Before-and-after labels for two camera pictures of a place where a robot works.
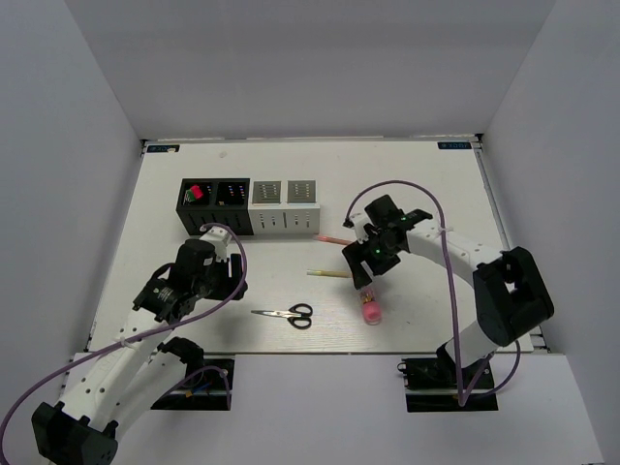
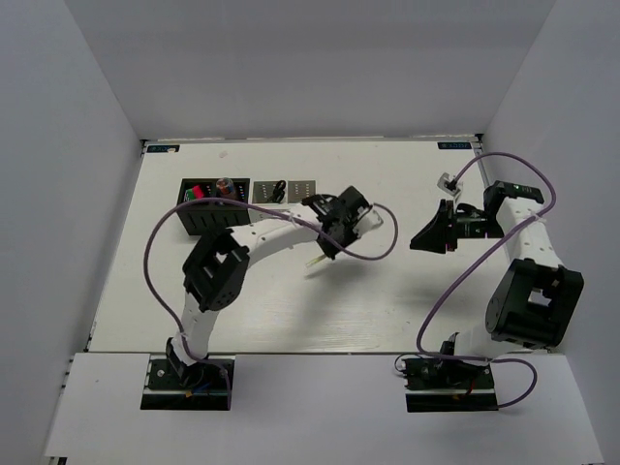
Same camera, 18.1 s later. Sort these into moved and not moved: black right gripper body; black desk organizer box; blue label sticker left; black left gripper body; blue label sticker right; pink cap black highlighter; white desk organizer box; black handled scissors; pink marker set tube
Moved: black handled scissors; pink marker set tube; black left gripper body; black right gripper body
Not moved: pink cap black highlighter; blue label sticker left; white desk organizer box; blue label sticker right; black desk organizer box
